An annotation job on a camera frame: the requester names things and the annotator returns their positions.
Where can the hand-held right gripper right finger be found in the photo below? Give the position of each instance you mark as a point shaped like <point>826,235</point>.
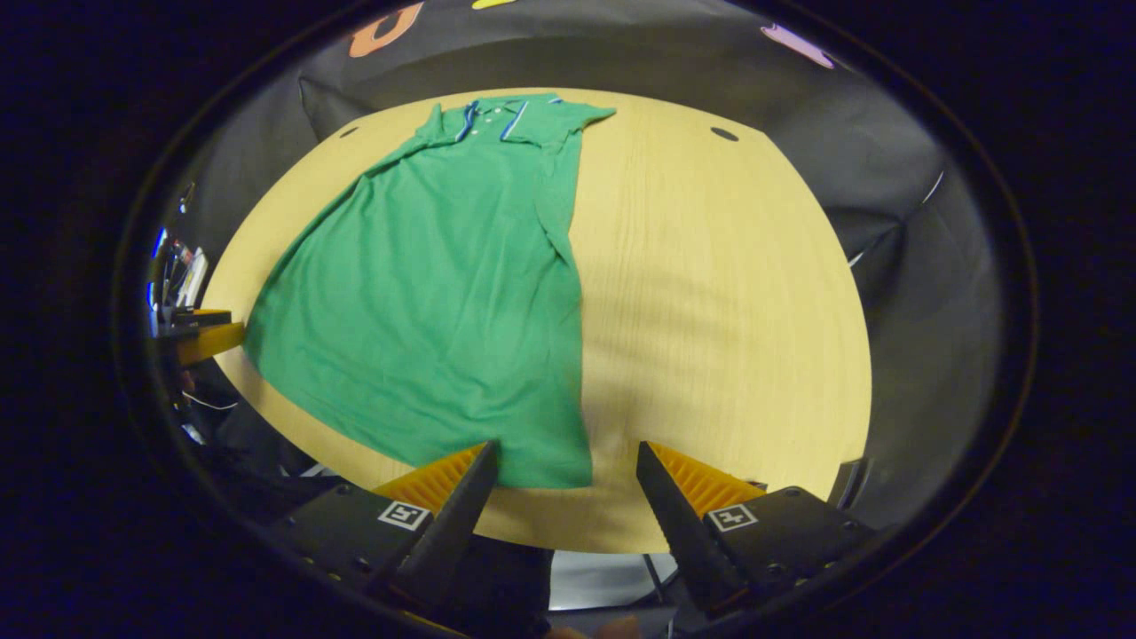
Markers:
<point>683,532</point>

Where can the computer monitor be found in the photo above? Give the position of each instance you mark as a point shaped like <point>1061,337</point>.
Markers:
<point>158,244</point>

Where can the green T-shirt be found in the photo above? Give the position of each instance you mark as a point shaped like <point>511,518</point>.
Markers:
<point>426,293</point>

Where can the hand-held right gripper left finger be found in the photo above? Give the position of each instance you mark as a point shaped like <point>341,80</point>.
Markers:
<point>453,524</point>

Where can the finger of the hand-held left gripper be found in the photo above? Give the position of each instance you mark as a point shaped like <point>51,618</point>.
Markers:
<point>200,319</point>

